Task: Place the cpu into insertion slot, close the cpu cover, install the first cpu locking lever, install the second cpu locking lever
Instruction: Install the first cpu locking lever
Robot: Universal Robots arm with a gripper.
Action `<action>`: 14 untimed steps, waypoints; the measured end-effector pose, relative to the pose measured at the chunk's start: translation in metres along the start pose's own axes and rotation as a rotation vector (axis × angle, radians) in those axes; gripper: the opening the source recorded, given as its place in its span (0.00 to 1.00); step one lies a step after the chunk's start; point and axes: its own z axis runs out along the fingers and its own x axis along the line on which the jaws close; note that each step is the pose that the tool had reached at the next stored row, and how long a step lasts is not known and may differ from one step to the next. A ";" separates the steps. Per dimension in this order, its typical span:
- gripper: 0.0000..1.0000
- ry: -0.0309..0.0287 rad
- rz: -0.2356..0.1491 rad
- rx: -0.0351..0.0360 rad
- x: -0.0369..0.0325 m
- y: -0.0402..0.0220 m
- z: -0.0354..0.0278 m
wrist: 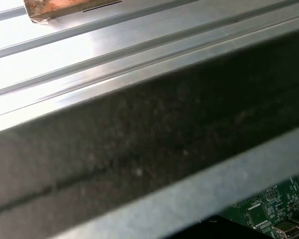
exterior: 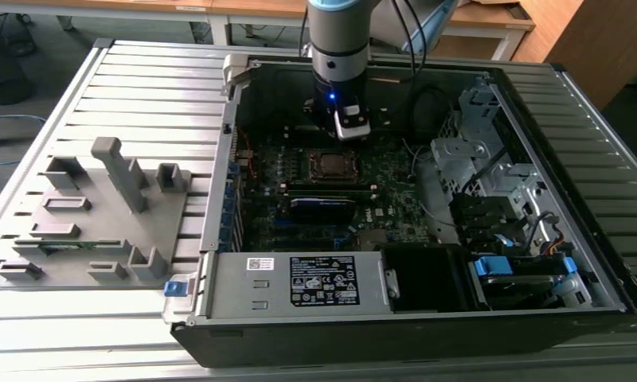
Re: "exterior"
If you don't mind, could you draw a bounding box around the metal socket cover frame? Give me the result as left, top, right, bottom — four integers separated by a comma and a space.
309, 150, 359, 183

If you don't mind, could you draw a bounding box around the CPU socket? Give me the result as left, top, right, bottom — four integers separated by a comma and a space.
305, 149, 361, 185

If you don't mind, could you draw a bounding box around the grey case latch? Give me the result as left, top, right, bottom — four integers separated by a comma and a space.
221, 53, 253, 98

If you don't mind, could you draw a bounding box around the silver drive cage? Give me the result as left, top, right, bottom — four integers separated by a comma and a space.
429, 77, 551, 240

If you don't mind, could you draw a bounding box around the green motherboard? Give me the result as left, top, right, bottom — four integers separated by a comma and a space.
237, 137, 437, 254

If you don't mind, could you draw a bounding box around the black graphics card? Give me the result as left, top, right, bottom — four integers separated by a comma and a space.
288, 196, 357, 224

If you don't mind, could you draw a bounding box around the brown chipset heatsink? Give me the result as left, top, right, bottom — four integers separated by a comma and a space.
357, 229, 389, 247

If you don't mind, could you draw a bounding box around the grey power supply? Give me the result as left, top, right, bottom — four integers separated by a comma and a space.
205, 249, 395, 318

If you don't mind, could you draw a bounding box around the black plastic shroud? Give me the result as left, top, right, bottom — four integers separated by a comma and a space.
380, 243, 472, 314

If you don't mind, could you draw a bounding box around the hard disk in blue carrier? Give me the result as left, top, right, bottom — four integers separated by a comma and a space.
469, 255, 583, 311

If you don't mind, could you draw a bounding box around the wooden cabinet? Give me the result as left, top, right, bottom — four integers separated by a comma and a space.
512, 0, 637, 111

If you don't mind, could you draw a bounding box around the grey parts rack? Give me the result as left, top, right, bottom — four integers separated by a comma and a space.
0, 136, 196, 288

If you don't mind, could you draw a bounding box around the black waste bin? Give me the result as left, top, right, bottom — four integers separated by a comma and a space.
0, 59, 37, 107

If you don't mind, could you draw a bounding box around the green RAM stick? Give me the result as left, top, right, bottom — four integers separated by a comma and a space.
37, 240, 123, 255

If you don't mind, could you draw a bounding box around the black PC case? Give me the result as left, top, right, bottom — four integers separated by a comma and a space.
161, 53, 637, 369

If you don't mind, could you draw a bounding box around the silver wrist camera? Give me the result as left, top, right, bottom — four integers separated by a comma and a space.
332, 103, 373, 142

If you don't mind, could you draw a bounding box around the black looped cable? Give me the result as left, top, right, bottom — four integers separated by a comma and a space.
409, 84, 456, 142

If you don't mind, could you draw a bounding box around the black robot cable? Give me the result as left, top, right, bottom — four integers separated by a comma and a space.
391, 0, 431, 87

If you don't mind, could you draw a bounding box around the thin red wire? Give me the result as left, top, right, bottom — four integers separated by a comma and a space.
237, 126, 257, 177

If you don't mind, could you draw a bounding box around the wooden desk white frame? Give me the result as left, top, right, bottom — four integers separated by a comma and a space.
212, 0, 536, 60
0, 0, 229, 47

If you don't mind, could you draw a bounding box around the black straight cable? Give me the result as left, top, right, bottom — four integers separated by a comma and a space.
459, 145, 511, 208

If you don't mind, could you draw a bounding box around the black plastic bracket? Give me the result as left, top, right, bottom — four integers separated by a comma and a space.
448, 193, 531, 250

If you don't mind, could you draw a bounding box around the coloured power wire bundle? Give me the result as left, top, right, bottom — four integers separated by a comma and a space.
525, 210, 569, 258

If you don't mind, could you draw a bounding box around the blue floor cable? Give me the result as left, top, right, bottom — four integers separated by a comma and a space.
0, 113, 49, 166

